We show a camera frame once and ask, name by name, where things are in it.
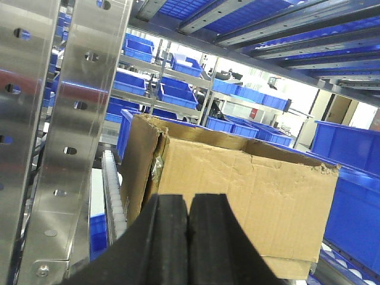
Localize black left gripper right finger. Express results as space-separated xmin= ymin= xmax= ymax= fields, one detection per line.
xmin=188 ymin=194 xmax=282 ymax=284

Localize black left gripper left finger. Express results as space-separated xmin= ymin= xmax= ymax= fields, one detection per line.
xmin=62 ymin=195 xmax=188 ymax=284

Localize brown cardboard box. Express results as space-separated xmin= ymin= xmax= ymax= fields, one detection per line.
xmin=121 ymin=114 xmax=339 ymax=280

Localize grey overhead shelf rails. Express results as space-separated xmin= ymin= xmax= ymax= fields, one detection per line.
xmin=128 ymin=1 xmax=379 ymax=106

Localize silver perforated shelf upright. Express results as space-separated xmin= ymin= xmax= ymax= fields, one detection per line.
xmin=1 ymin=1 xmax=61 ymax=284

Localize white roller track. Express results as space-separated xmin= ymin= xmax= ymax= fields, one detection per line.
xmin=102 ymin=150 xmax=127 ymax=246

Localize blue plastic bin right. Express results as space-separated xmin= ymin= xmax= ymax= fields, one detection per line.
xmin=311 ymin=121 xmax=379 ymax=274

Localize blue bin behind box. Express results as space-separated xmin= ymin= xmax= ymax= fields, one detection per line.
xmin=116 ymin=108 xmax=208 ymax=161

